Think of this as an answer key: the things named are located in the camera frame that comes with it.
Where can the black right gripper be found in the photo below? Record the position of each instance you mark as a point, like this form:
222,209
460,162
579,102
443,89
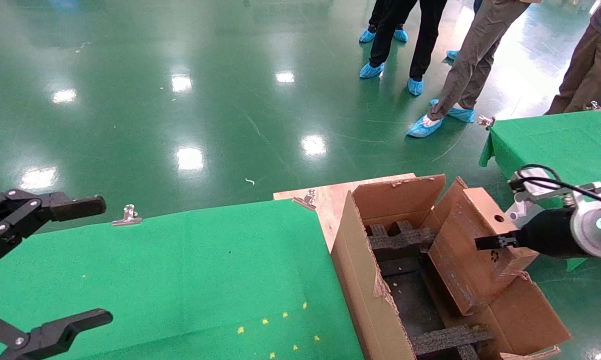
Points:
548,232

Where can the small cardboard box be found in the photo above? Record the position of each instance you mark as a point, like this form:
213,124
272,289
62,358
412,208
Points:
460,270

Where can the large open cardboard carton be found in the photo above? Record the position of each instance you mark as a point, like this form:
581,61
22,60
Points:
365,300

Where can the white metal table leg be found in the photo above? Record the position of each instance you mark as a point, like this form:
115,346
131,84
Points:
520,212

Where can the silver binder clip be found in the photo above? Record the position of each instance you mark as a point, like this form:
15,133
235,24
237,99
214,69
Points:
305,200
594,105
128,216
485,121

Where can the black foam insert block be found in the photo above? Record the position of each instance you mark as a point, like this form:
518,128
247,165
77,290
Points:
400,242
445,340

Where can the black foam bottom pad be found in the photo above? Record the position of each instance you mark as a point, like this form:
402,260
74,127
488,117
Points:
410,300

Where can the wide green table cloth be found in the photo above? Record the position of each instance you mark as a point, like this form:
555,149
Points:
155,280

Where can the person in khaki trousers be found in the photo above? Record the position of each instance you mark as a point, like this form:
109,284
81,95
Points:
475,55

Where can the person in brown trousers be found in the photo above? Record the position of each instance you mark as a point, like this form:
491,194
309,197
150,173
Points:
595,65

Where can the person in black trousers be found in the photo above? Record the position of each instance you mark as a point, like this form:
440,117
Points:
430,30
366,36

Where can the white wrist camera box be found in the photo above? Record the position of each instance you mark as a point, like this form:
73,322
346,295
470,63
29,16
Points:
530,190

